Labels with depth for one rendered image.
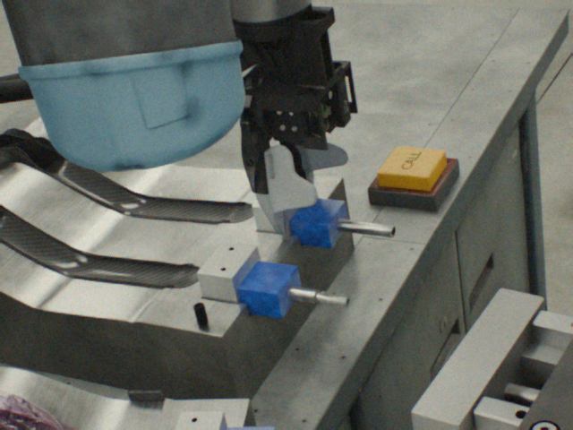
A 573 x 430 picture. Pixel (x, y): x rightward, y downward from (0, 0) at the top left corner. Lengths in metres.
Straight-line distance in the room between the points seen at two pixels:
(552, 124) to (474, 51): 1.47
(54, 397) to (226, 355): 0.15
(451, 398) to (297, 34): 0.38
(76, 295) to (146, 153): 0.69
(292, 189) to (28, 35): 0.66
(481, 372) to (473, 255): 0.83
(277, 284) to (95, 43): 0.63
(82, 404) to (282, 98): 0.31
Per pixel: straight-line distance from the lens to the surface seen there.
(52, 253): 1.13
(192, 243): 1.09
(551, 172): 2.83
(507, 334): 0.75
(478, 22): 1.66
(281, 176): 1.02
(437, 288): 1.43
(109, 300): 1.05
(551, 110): 3.10
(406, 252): 1.18
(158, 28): 0.37
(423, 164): 1.25
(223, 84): 0.39
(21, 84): 1.56
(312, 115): 0.99
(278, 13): 0.94
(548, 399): 0.64
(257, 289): 0.98
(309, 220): 1.05
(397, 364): 1.33
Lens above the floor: 1.47
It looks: 32 degrees down
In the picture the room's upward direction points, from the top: 11 degrees counter-clockwise
